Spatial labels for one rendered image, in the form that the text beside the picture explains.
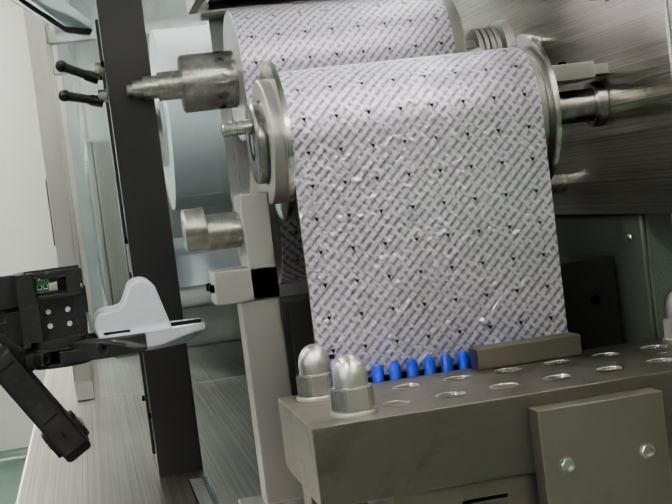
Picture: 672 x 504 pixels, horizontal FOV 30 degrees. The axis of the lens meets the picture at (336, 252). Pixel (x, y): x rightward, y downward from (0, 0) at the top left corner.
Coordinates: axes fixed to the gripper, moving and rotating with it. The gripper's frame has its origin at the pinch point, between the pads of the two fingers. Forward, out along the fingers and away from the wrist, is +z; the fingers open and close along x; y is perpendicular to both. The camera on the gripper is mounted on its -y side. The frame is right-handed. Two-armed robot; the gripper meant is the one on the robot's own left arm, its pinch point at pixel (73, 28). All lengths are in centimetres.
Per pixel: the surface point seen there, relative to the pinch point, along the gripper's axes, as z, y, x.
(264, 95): 17.1, 4.0, -2.7
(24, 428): 44, -122, 551
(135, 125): 9.0, -1.9, 28.4
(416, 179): 32.4, 5.0, -4.9
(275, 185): 22.3, -2.2, -2.6
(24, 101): -47, 21, 551
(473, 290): 42.4, -0.6, -4.9
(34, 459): 21, -43, 52
